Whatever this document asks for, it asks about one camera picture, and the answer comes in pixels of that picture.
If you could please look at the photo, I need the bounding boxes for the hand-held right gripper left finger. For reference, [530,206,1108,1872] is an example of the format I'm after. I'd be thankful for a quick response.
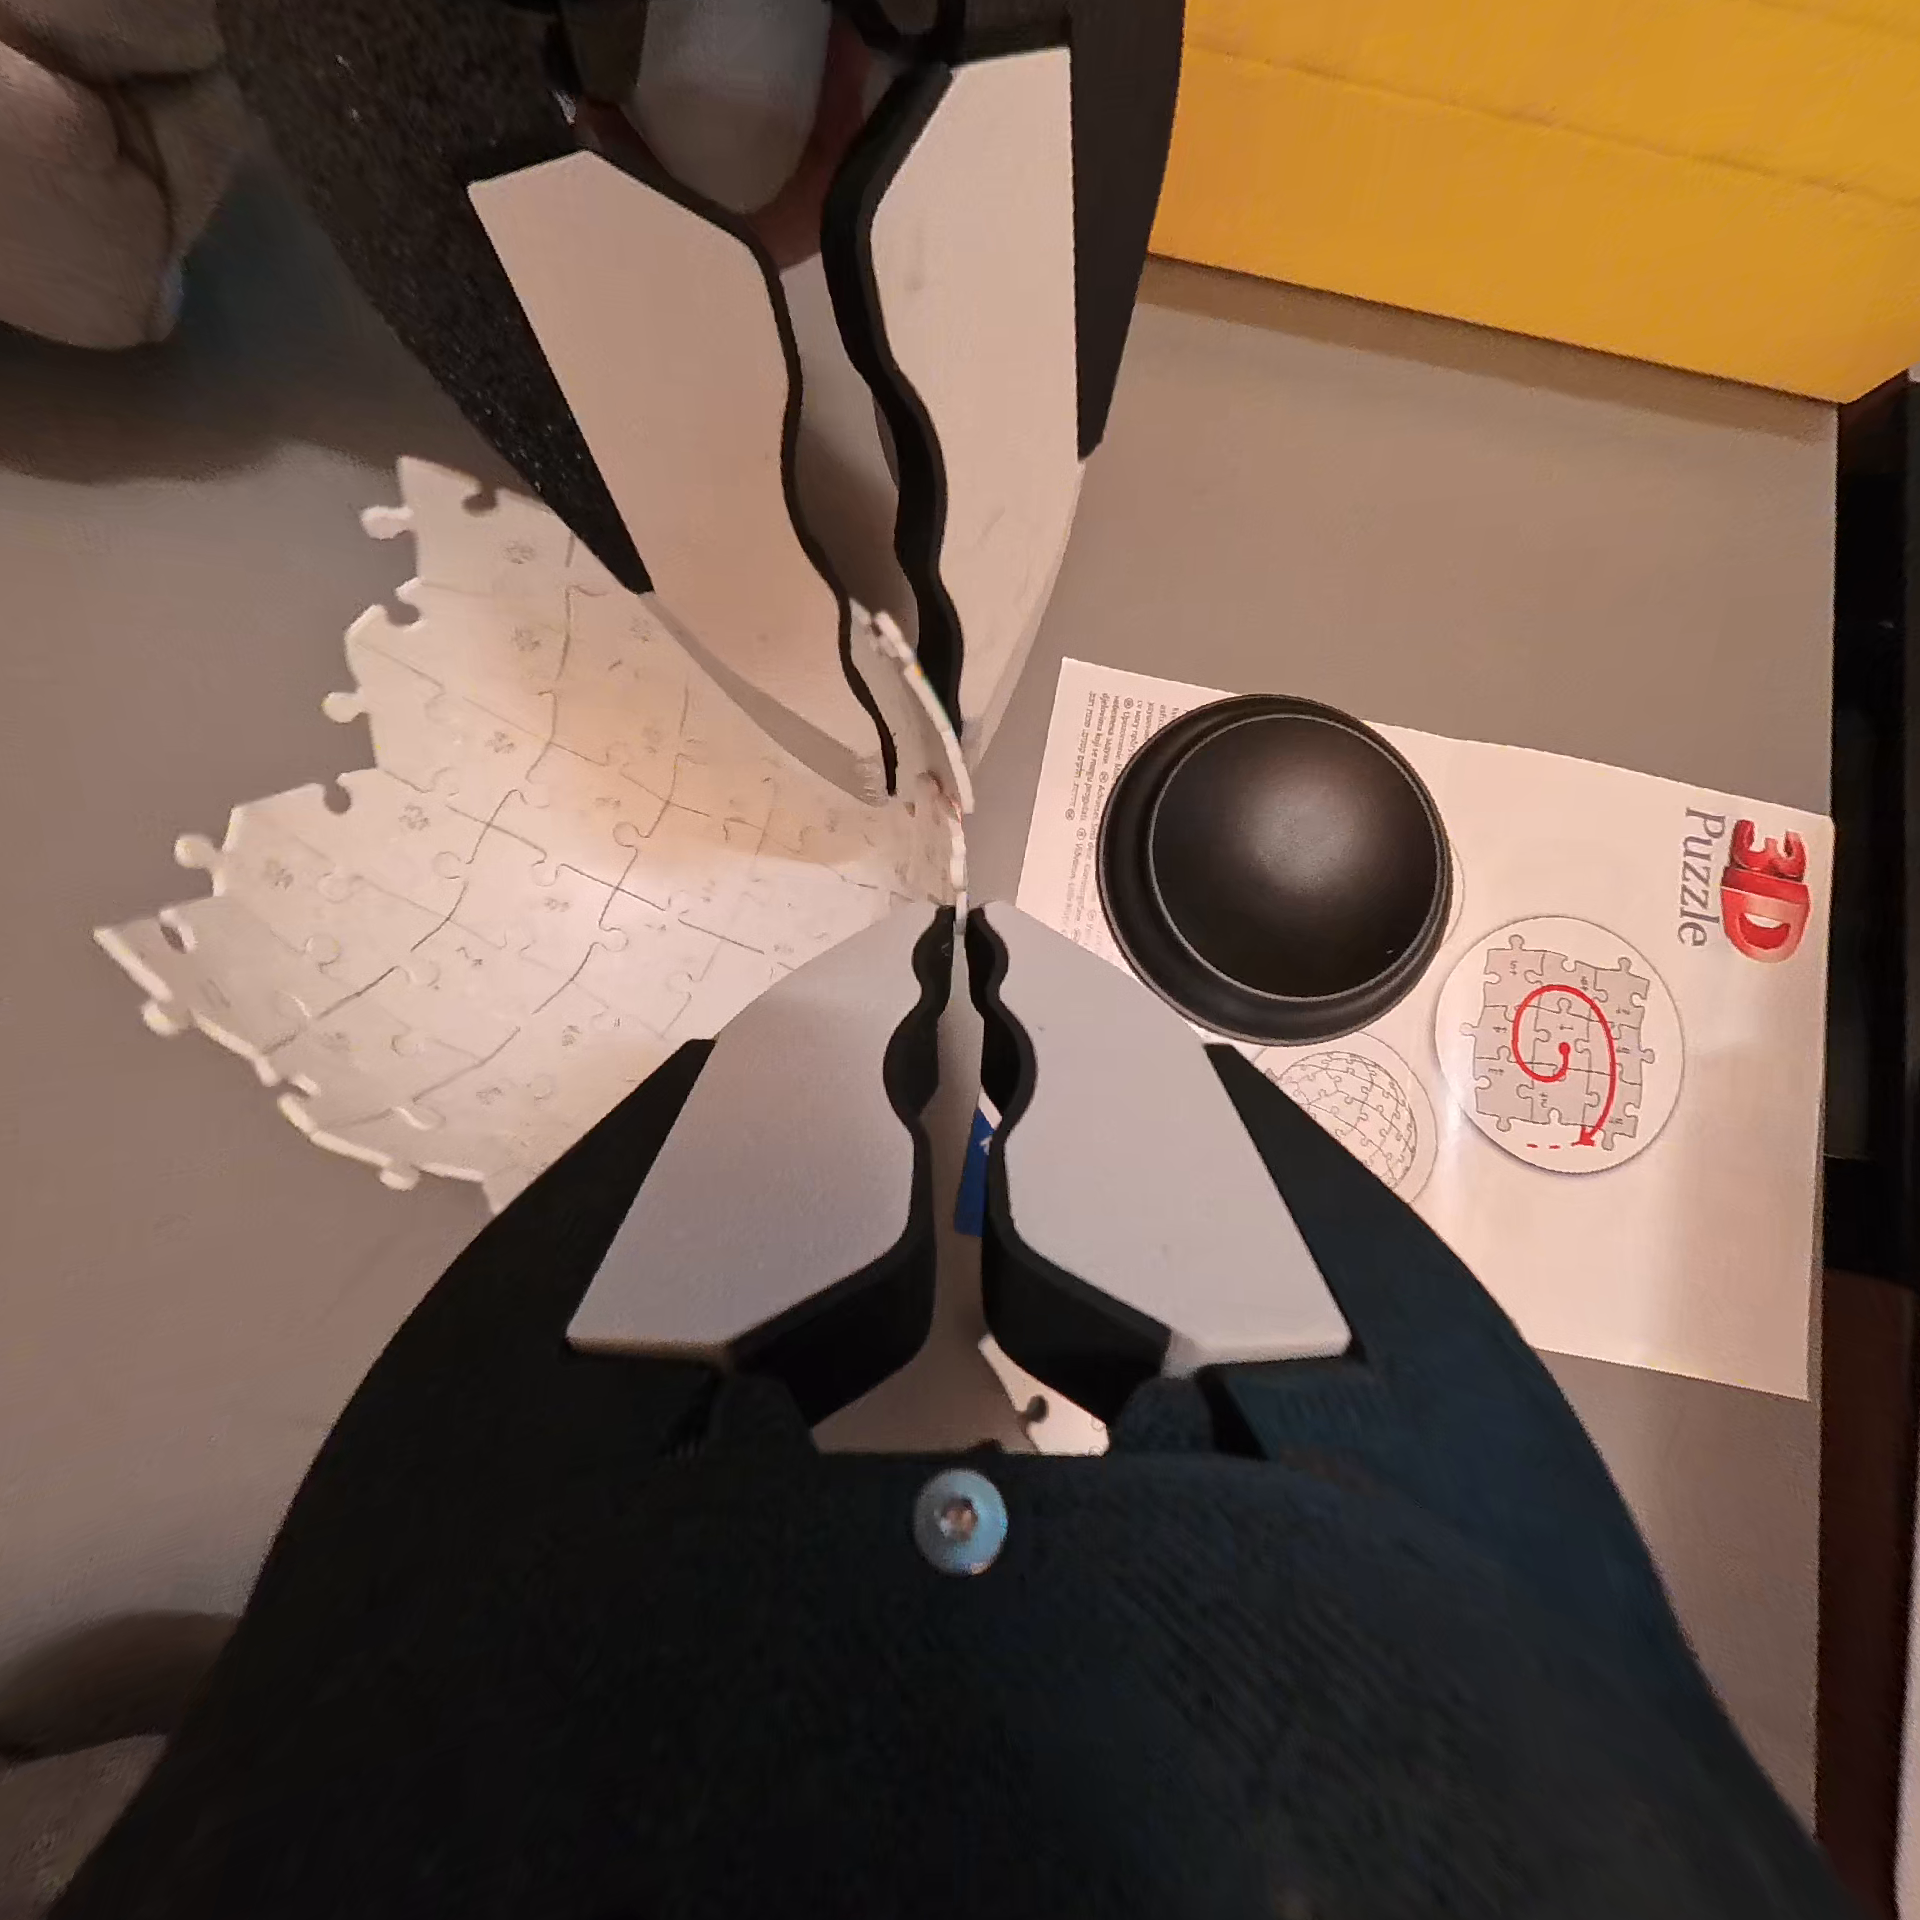
[568,904,962,1449]

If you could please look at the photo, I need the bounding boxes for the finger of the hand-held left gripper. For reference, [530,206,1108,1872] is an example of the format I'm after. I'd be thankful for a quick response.
[821,27,1085,740]
[470,140,901,800]

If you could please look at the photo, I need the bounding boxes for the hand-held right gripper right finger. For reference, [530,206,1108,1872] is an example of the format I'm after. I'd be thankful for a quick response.
[969,904,1354,1431]

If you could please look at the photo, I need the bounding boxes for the white partly built puzzle ball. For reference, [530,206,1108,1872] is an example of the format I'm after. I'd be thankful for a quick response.
[93,457,976,1219]

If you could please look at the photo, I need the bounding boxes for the loose white puzzle piece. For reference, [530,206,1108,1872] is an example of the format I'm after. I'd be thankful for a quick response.
[982,1336,1113,1455]

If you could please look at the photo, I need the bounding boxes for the black round ball stand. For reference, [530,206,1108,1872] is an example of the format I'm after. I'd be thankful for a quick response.
[1094,693,1458,1047]

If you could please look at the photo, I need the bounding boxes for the white puzzle instruction leaflet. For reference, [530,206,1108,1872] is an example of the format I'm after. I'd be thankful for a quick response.
[1013,658,1837,1401]

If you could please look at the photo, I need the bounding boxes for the grey cloth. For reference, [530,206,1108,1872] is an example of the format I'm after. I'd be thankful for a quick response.
[0,0,249,349]

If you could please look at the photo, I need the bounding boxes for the yellow box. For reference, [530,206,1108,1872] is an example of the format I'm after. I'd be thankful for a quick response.
[1148,0,1920,404]

